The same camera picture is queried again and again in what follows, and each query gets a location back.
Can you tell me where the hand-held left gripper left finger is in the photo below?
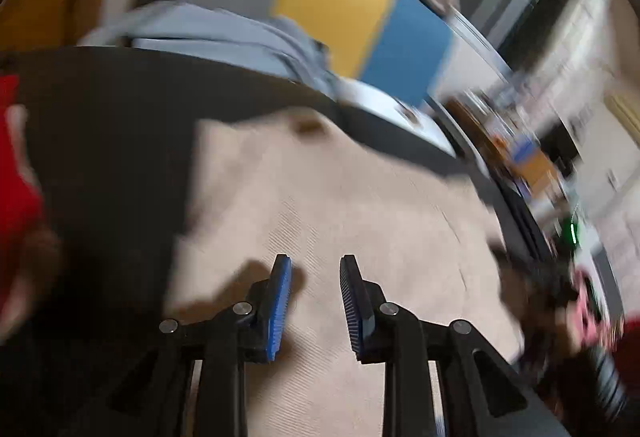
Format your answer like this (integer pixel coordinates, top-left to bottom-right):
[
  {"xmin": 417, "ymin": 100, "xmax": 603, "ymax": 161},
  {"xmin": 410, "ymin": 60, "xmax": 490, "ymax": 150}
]
[{"xmin": 107, "ymin": 253, "xmax": 293, "ymax": 437}]

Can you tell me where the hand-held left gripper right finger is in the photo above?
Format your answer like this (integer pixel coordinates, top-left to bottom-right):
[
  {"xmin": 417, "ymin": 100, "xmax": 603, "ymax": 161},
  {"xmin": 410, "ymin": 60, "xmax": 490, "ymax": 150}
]
[{"xmin": 339, "ymin": 254, "xmax": 571, "ymax": 437}]

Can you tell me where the beige knit sweater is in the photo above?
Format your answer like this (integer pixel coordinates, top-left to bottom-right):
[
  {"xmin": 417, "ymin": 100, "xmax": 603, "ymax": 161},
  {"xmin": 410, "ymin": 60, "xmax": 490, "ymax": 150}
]
[{"xmin": 165, "ymin": 109, "xmax": 526, "ymax": 437}]

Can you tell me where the pink quilt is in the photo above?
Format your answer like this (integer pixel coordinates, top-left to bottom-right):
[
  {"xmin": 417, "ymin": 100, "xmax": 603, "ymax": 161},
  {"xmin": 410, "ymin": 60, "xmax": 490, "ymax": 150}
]
[{"xmin": 575, "ymin": 267, "xmax": 626, "ymax": 348}]

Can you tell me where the cluttered wooden desk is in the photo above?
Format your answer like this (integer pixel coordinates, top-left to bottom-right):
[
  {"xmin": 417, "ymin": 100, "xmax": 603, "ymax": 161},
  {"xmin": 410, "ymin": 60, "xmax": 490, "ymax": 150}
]
[{"xmin": 445, "ymin": 89, "xmax": 581, "ymax": 218}]

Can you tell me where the white deer print pillow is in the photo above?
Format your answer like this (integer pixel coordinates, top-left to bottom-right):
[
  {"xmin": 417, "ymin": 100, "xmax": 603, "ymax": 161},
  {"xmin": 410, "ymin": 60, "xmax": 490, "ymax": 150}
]
[{"xmin": 335, "ymin": 77, "xmax": 458, "ymax": 155}]

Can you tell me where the dark grey bed mattress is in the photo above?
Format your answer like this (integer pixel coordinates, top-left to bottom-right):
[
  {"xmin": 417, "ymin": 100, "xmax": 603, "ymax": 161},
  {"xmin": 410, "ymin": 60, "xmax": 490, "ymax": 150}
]
[{"xmin": 0, "ymin": 47, "xmax": 551, "ymax": 437}]

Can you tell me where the yellow blue padded headboard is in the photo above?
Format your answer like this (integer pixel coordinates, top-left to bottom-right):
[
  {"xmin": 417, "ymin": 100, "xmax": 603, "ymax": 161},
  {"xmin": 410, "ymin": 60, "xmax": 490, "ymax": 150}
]
[{"xmin": 0, "ymin": 0, "xmax": 453, "ymax": 105}]

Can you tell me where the light grey garment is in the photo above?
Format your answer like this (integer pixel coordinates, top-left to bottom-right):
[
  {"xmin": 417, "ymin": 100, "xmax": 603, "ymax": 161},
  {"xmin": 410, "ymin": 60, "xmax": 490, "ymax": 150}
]
[{"xmin": 80, "ymin": 1, "xmax": 346, "ymax": 98}]

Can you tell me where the red cloth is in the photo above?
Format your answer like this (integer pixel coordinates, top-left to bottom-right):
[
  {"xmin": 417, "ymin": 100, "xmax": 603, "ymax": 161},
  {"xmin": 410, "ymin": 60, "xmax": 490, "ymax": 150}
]
[{"xmin": 0, "ymin": 74, "xmax": 46, "ymax": 318}]

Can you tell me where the wall air conditioner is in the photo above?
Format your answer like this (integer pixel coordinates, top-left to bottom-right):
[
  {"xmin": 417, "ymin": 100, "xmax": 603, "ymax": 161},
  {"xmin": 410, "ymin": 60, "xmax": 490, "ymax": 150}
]
[{"xmin": 602, "ymin": 89, "xmax": 640, "ymax": 142}]

